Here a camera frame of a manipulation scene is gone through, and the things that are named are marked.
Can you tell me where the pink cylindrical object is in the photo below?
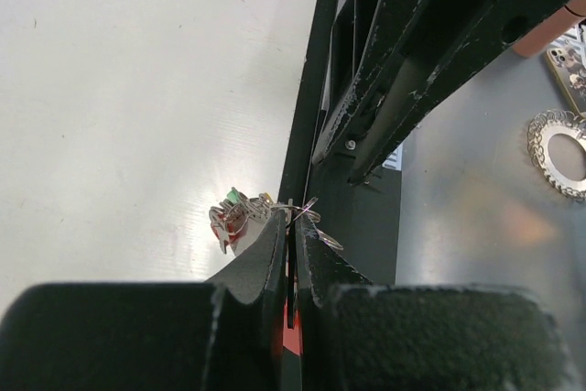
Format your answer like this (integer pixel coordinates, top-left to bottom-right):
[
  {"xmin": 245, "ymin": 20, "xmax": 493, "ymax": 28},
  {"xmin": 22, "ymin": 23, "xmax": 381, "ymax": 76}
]
[{"xmin": 513, "ymin": 0, "xmax": 585, "ymax": 58}]

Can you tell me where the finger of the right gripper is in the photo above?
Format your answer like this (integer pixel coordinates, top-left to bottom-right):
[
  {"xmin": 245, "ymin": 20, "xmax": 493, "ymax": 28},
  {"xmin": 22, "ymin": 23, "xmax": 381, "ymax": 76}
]
[
  {"xmin": 313, "ymin": 0, "xmax": 431, "ymax": 164},
  {"xmin": 349, "ymin": 0, "xmax": 570, "ymax": 184}
]

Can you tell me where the right white cable duct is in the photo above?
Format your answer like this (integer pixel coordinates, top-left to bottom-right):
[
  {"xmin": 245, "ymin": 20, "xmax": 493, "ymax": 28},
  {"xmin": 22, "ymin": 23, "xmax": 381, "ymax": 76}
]
[{"xmin": 382, "ymin": 144, "xmax": 404, "ymax": 171}]

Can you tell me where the smartphone with patterned case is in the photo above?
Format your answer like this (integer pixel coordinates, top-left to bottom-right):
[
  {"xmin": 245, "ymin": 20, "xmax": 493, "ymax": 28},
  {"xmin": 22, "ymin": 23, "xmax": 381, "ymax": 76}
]
[{"xmin": 544, "ymin": 38, "xmax": 585, "ymax": 118}]

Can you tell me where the green key tag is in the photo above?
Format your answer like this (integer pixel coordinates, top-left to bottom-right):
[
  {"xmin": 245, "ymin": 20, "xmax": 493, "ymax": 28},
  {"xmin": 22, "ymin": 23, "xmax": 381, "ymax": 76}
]
[{"xmin": 226, "ymin": 187, "xmax": 242, "ymax": 204}]

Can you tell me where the metal key holder red handle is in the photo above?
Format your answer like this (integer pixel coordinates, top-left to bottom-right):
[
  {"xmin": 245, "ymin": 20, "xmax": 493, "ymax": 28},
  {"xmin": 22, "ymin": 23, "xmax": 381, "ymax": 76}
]
[{"xmin": 208, "ymin": 187, "xmax": 344, "ymax": 391}]

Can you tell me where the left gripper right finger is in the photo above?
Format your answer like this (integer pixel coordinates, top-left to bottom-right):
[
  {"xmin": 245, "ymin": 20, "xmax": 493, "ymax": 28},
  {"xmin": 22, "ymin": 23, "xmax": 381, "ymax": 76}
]
[{"xmin": 295, "ymin": 216, "xmax": 585, "ymax": 390}]

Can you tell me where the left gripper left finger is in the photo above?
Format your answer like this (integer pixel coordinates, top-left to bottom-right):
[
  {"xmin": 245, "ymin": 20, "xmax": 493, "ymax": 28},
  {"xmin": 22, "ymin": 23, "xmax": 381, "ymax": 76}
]
[{"xmin": 1, "ymin": 212, "xmax": 287, "ymax": 390}]

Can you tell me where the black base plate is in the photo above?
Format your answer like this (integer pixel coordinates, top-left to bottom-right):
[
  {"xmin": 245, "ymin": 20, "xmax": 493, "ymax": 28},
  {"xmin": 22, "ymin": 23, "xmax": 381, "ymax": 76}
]
[{"xmin": 279, "ymin": 0, "xmax": 402, "ymax": 284}]

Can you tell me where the spare metal key holder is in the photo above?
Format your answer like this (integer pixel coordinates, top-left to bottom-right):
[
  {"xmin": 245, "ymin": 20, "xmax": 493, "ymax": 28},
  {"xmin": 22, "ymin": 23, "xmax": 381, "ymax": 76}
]
[{"xmin": 526, "ymin": 110, "xmax": 585, "ymax": 202}]

